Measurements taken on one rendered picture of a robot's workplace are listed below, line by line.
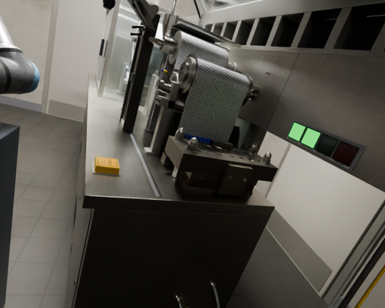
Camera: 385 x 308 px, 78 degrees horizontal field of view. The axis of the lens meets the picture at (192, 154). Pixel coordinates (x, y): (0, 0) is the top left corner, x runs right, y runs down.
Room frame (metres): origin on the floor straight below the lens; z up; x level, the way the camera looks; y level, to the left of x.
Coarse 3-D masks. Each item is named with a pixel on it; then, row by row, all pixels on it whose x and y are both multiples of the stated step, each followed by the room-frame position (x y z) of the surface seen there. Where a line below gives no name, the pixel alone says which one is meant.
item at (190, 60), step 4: (188, 60) 0.92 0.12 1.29; (192, 60) 0.90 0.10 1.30; (192, 64) 0.88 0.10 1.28; (192, 68) 0.88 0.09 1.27; (192, 72) 0.88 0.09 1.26; (188, 76) 0.88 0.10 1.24; (188, 80) 0.88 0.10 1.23; (180, 84) 0.93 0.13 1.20; (184, 84) 0.90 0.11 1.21; (248, 84) 1.00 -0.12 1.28; (184, 88) 0.91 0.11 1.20; (248, 88) 1.00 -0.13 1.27
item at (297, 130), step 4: (296, 124) 0.83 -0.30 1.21; (292, 128) 0.83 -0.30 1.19; (296, 128) 0.82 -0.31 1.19; (300, 128) 0.81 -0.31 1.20; (304, 128) 0.79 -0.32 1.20; (292, 132) 0.83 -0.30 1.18; (296, 132) 0.81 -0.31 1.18; (300, 132) 0.80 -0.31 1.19; (292, 136) 0.82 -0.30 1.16; (296, 136) 0.81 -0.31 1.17; (300, 136) 0.79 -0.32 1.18
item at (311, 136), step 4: (308, 128) 0.78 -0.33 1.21; (308, 132) 0.78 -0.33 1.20; (312, 132) 0.76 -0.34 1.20; (316, 132) 0.75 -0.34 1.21; (304, 136) 0.78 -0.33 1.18; (308, 136) 0.77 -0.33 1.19; (312, 136) 0.76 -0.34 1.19; (316, 136) 0.75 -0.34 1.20; (304, 140) 0.78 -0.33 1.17; (308, 140) 0.76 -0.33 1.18; (312, 140) 0.75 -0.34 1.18; (316, 140) 0.74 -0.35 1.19; (308, 144) 0.76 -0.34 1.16; (312, 144) 0.75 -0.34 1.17
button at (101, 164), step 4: (96, 156) 0.69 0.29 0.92; (96, 160) 0.66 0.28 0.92; (100, 160) 0.67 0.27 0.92; (104, 160) 0.68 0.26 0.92; (108, 160) 0.69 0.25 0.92; (112, 160) 0.70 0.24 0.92; (116, 160) 0.71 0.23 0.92; (96, 164) 0.64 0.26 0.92; (100, 164) 0.64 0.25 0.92; (104, 164) 0.65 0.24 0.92; (108, 164) 0.66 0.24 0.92; (112, 164) 0.67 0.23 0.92; (116, 164) 0.68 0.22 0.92; (96, 168) 0.63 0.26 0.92; (100, 168) 0.64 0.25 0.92; (104, 168) 0.64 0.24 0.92; (108, 168) 0.65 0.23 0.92; (112, 168) 0.65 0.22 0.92; (116, 168) 0.66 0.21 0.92; (104, 172) 0.64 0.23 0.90; (108, 172) 0.65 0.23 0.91; (112, 172) 0.65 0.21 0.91; (116, 172) 0.66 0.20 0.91
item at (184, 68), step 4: (184, 64) 0.92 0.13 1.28; (188, 64) 0.91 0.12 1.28; (180, 68) 0.94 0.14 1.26; (184, 68) 0.91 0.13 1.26; (188, 68) 0.89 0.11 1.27; (180, 72) 0.93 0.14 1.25; (184, 72) 0.90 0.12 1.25; (188, 72) 0.89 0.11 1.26; (180, 76) 0.92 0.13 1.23; (184, 76) 0.89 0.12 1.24; (180, 80) 0.91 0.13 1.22; (184, 80) 0.90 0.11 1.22
